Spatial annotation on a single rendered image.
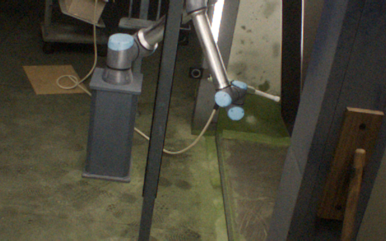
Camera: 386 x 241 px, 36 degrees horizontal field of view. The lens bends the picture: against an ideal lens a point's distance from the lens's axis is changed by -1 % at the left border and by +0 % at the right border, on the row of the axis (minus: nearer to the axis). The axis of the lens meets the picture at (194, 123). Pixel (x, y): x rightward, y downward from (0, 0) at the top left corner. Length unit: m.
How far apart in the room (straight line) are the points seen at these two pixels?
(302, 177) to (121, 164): 2.47
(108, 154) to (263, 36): 1.41
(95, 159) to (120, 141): 0.21
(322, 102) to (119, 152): 2.53
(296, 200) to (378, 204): 0.35
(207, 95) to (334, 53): 3.17
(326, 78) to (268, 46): 3.02
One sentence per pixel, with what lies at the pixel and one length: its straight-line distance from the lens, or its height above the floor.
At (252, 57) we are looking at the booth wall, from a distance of 4.40.
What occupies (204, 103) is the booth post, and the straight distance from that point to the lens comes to 4.50.
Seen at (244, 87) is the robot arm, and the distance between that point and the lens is 3.41.
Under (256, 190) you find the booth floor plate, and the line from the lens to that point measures 3.97.
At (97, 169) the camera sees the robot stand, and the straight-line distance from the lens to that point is 3.87.
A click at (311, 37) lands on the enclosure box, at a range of 3.23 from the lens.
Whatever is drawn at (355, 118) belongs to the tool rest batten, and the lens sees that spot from 1.40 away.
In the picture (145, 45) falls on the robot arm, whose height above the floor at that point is 0.87.
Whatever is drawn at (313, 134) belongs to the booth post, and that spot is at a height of 1.47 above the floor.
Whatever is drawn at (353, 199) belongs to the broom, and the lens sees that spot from 1.45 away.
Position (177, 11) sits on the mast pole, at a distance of 2.26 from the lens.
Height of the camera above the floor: 2.04
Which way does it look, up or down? 25 degrees down
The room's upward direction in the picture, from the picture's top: 9 degrees clockwise
